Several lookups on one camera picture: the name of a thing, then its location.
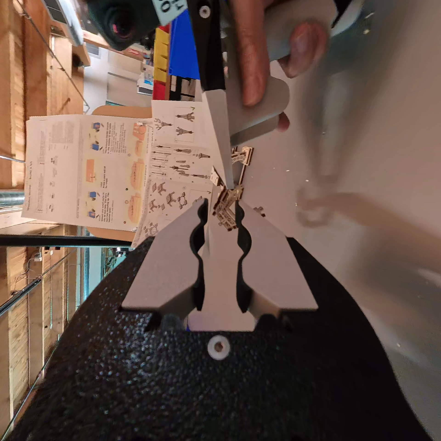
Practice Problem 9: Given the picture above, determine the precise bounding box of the small wooden lattice model piece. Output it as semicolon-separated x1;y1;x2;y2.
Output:
211;185;246;235

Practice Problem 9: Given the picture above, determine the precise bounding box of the instruction sheet with tower drawings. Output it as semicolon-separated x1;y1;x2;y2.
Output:
131;100;228;249

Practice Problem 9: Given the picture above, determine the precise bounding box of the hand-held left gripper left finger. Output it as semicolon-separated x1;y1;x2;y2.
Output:
121;198;210;317

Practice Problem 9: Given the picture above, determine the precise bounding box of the white ceiling unit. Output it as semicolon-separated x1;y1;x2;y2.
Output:
45;0;85;42

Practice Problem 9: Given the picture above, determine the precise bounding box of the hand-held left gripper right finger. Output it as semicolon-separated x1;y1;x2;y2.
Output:
235;199;319;320

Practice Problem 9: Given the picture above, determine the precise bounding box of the wooden tower base model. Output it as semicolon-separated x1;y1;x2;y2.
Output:
230;146;254;188

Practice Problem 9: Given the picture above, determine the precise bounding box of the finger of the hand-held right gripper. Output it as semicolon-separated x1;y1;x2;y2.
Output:
201;90;235;189

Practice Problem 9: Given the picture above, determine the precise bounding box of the person's right hand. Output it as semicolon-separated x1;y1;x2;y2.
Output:
230;0;328;133

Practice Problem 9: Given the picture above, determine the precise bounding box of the blue red yellow printed box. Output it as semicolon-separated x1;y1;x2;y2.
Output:
153;14;202;102

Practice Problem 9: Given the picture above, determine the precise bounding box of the spiral metal duct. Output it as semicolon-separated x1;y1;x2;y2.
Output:
0;190;25;207

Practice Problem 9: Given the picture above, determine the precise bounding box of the white carton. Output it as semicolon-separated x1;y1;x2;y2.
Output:
137;64;154;94

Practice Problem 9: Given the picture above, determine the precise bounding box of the instruction sheet with orange pictures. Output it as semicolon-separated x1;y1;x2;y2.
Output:
21;115;154;232

